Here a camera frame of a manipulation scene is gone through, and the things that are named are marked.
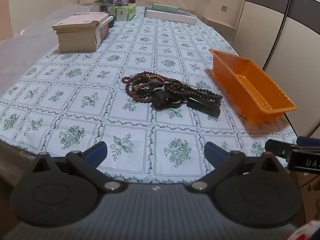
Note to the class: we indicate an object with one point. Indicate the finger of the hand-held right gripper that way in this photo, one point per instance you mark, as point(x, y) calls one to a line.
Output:
point(310, 142)
point(277, 148)

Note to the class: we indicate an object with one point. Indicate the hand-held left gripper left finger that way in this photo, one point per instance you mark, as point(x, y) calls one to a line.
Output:
point(96, 152)

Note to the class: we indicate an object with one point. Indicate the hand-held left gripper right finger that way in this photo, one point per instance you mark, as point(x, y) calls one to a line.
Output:
point(214, 152)

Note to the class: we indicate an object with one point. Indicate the orange plastic tray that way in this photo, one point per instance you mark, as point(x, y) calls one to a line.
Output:
point(235, 67)

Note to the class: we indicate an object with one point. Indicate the black rectangular case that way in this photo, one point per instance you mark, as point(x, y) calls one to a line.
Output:
point(207, 109)

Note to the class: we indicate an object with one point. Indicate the red and white cloth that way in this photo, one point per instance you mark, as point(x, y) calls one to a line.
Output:
point(306, 231)

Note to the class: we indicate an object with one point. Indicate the black wristwatch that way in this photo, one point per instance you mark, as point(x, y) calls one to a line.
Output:
point(161, 102)

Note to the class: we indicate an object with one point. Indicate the beige shoe box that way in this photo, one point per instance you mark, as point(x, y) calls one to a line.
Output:
point(77, 40)

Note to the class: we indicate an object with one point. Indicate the white and grey wardrobe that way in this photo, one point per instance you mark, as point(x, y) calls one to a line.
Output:
point(282, 30)

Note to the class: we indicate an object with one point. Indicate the beige nightstand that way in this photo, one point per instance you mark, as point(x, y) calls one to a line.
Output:
point(220, 27)

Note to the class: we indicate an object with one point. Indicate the flat beige box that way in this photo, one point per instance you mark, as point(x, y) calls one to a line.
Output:
point(82, 20)

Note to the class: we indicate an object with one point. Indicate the clear plastic sheet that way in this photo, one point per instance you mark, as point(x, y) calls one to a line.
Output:
point(25, 37)

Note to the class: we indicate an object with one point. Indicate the green tissue box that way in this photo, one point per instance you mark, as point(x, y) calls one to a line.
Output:
point(123, 12)

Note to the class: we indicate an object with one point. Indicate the long white box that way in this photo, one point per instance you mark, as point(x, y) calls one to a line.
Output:
point(170, 17)

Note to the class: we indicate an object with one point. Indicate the dark green jar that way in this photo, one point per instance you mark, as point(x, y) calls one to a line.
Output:
point(102, 6)

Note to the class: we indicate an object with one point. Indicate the blue white tissue pack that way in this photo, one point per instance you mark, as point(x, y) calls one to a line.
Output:
point(118, 0)

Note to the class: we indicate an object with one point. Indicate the flat green box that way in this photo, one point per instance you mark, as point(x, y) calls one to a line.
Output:
point(165, 7)

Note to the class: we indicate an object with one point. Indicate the wall socket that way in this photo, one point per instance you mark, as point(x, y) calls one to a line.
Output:
point(224, 8)

